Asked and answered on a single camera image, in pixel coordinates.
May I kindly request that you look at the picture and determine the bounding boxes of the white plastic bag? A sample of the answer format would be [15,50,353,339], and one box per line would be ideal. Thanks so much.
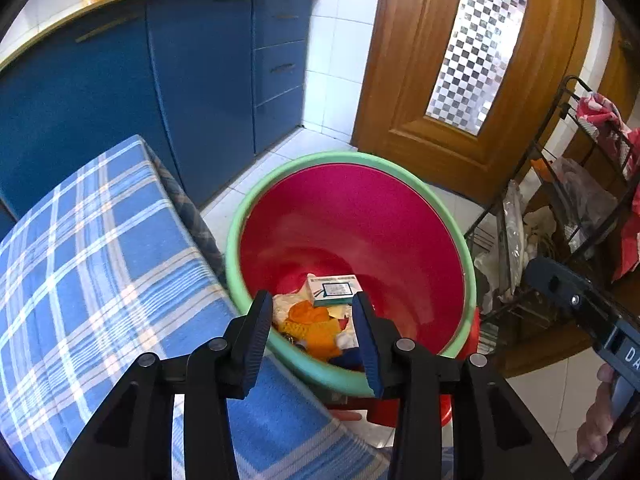
[472,180,556,306]

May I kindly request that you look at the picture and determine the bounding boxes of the yellow foam fruit net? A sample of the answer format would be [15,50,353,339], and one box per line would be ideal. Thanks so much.
[300,322,347,362]

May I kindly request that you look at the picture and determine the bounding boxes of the red bin with green rim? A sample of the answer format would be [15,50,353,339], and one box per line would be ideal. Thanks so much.
[225,151,478,396]

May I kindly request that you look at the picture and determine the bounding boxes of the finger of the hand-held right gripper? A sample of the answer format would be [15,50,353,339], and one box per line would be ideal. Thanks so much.
[527,257,623,348]

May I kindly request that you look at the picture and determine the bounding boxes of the blue kitchen base cabinets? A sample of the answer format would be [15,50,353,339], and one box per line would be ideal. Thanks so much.
[0,0,323,226]

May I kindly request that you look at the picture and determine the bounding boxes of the grey plastic bag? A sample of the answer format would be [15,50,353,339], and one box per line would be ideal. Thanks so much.
[550,157,618,241]

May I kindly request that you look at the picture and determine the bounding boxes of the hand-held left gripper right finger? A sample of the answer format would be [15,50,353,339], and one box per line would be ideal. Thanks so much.
[352,292,571,480]

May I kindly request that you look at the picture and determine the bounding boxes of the wooden door with glass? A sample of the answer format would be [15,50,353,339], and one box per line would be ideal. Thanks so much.
[350,0,601,206]

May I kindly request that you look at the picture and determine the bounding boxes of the black wire rack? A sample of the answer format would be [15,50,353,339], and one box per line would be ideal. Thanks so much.
[465,75,640,366]

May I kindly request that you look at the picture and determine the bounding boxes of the green and white carton box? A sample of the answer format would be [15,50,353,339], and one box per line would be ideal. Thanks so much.
[306,274,364,309]

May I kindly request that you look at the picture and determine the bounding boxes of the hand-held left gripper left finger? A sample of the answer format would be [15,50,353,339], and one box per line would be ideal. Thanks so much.
[55,290,273,480]

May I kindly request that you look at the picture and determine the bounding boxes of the blue plastic bag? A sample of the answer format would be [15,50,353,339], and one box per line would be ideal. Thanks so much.
[327,347,367,373]

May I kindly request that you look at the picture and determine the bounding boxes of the blue checkered tablecloth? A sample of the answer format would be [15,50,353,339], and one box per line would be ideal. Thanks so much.
[0,135,401,480]

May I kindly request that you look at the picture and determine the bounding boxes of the person's right hand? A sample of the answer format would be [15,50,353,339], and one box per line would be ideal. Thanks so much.
[577,362,621,461]

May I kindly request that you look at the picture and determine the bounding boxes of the red floral cloth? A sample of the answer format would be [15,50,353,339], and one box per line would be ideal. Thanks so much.
[575,91,640,281]

